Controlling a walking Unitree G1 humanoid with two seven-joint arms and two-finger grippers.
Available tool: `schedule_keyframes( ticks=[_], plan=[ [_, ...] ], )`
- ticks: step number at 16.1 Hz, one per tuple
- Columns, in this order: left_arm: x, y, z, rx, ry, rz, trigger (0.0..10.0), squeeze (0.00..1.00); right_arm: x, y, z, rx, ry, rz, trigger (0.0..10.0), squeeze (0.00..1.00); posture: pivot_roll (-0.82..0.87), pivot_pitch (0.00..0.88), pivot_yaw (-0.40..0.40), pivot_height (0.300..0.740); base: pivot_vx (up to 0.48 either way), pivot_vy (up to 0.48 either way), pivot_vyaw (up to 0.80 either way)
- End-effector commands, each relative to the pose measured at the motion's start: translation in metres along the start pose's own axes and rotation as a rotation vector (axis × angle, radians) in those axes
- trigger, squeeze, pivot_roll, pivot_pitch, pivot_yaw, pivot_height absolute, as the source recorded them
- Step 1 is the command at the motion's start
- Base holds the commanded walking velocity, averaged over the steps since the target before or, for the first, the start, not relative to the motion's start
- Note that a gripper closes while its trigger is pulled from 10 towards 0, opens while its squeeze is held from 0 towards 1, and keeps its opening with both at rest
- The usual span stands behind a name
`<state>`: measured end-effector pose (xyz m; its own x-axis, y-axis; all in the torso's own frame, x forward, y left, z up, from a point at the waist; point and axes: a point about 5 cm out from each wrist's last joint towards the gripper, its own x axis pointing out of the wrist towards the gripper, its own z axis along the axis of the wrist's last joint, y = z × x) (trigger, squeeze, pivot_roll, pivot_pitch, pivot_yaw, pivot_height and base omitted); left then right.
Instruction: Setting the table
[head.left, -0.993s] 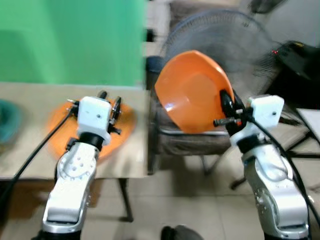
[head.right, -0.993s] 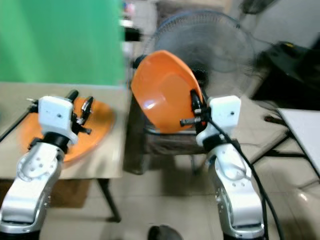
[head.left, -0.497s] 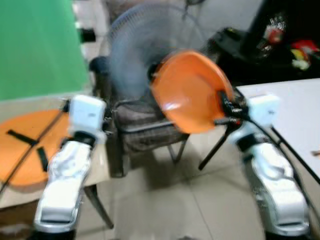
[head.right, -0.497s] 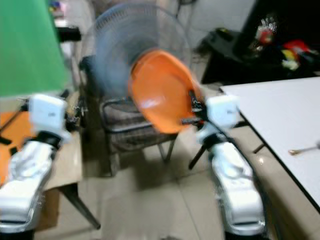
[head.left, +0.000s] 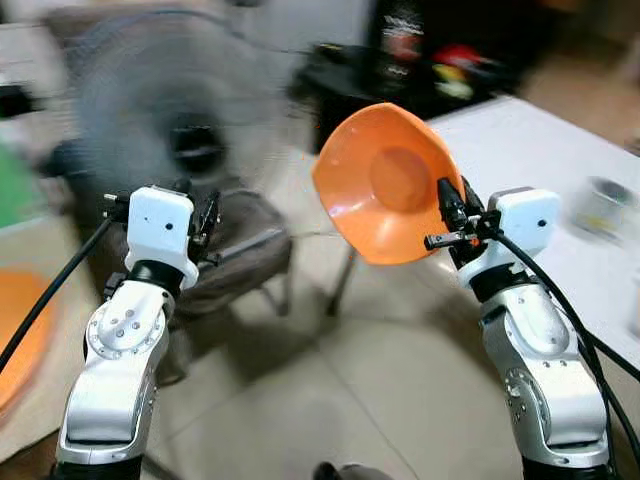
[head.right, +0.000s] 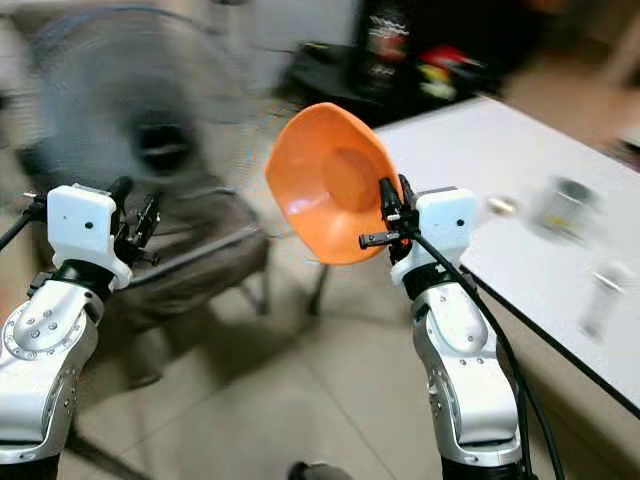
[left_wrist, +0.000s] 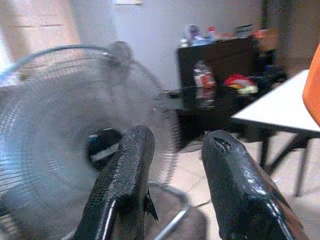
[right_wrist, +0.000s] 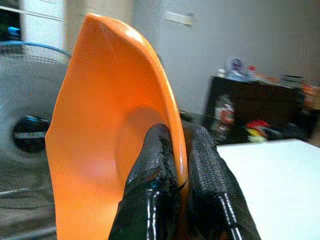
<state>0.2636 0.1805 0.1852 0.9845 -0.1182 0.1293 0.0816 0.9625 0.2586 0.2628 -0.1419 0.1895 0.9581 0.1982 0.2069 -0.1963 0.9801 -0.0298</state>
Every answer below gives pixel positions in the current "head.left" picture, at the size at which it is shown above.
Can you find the black low stand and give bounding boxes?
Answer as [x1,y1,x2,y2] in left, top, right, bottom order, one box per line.
[290,42,526,153]

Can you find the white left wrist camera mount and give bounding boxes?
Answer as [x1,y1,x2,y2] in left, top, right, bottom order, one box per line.
[124,186,201,291]

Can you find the orange round object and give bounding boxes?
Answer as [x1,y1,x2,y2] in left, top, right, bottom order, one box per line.
[0,268,57,417]

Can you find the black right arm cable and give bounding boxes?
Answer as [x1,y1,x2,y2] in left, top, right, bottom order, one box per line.
[576,333,640,383]
[488,228,619,480]

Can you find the dark robot foot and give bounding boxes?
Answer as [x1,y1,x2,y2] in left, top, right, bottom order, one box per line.
[313,461,397,480]

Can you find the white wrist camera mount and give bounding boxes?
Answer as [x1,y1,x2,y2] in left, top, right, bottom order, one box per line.
[457,187,561,293]
[124,186,201,291]

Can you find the green object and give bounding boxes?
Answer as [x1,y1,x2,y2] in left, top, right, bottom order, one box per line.
[0,143,43,231]

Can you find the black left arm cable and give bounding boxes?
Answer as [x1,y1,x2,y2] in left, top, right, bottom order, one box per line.
[0,208,131,374]

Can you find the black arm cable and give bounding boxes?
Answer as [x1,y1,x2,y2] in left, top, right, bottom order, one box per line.
[0,208,131,374]
[488,228,619,480]
[576,333,640,383]

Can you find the red and yellow package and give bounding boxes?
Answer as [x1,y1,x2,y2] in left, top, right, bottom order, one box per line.
[431,44,503,102]

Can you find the grey metal table leg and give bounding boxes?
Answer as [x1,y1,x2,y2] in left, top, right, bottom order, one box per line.
[324,248,359,319]

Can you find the orange plastic bowl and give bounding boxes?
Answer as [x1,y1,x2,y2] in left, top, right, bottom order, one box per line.
[311,102,467,267]

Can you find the black bottle with label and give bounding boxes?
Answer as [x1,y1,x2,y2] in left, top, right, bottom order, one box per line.
[374,0,428,97]

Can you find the grey standing fan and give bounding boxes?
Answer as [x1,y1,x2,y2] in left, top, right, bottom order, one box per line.
[68,8,293,206]

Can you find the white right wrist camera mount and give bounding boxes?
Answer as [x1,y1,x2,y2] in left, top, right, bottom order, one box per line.
[457,187,561,293]

